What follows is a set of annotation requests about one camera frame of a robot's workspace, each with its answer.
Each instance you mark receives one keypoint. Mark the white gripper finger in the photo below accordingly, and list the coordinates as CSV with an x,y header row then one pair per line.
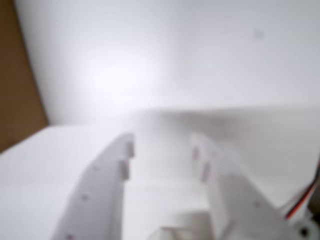
x,y
237,200
97,200

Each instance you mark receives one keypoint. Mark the brown cardboard box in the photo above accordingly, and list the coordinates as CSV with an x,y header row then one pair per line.
x,y
17,87

